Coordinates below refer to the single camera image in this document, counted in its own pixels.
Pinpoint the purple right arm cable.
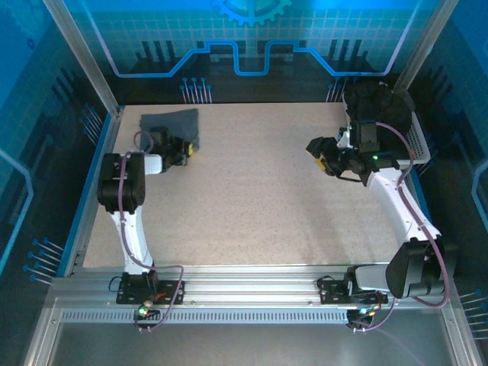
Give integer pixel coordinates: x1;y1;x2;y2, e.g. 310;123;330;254
348;120;451;333

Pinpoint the grey metal sheet shelf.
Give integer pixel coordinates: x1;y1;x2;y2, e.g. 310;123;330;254
22;297;477;366

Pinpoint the aluminium table rail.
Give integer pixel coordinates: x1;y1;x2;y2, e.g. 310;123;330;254
48;262;458;308

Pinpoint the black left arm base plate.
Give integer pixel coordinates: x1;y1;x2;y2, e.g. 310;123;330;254
115;279;186;306

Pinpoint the small board with lit LEDs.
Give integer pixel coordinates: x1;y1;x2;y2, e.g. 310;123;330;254
133;300;161;321
346;306;377;326

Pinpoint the aluminium frame post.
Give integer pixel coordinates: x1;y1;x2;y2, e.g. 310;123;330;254
41;0;125;117
392;0;461;95

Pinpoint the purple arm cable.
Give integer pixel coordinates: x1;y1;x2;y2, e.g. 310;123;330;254
348;120;451;333
116;129;186;333

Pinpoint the slotted grey cable duct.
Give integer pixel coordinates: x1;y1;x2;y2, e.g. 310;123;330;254
59;308;351;326

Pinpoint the white plastic basket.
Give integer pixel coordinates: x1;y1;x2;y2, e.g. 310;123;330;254
341;81;432;169

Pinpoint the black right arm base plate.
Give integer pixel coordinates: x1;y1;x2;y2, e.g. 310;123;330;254
317;277;389;306

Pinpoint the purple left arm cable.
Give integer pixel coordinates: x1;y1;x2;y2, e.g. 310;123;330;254
116;129;186;333

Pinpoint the pile of black clothes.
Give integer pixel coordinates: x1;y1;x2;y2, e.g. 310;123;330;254
344;79;416;157

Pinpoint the grey t-shirt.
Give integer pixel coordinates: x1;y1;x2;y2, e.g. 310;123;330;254
139;108;201;154

